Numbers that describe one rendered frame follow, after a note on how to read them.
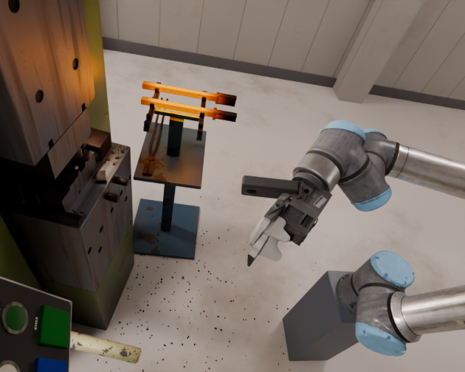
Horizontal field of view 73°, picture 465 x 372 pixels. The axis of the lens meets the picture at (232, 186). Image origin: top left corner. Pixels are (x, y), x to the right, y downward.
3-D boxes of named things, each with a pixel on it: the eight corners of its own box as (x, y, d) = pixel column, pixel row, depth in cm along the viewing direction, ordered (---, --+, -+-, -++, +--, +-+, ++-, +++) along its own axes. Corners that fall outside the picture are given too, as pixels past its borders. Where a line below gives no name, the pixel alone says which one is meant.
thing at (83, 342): (142, 349, 103) (142, 345, 99) (136, 367, 99) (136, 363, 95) (7, 317, 101) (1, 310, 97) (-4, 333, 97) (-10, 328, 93)
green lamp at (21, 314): (34, 311, 61) (28, 302, 58) (19, 336, 58) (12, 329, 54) (18, 308, 61) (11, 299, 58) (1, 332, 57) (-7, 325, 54)
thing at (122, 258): (134, 263, 183) (133, 216, 149) (106, 331, 157) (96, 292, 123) (38, 239, 181) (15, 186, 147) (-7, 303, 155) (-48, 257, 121)
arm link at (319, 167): (306, 146, 65) (298, 170, 73) (294, 162, 63) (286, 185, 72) (345, 168, 62) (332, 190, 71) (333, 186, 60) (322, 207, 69)
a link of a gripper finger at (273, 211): (274, 214, 54) (291, 197, 61) (266, 209, 54) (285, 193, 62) (263, 234, 56) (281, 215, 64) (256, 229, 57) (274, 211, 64)
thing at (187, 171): (206, 133, 171) (207, 131, 169) (200, 189, 144) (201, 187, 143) (149, 124, 166) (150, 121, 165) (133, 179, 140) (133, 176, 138)
